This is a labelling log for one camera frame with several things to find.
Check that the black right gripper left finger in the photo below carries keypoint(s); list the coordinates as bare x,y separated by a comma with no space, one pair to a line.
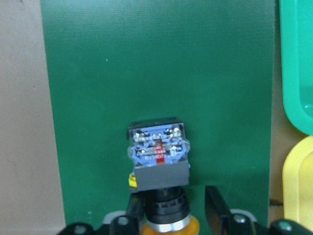
135,208

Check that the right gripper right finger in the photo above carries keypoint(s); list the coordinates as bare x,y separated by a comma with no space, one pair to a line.
217,212

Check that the yellow plastic tray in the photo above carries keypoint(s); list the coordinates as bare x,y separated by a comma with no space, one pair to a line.
298,183

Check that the green conveyor belt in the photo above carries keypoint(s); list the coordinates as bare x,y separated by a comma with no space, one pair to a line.
208,62

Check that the green plastic tray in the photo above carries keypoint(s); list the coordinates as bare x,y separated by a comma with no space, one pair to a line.
296,27

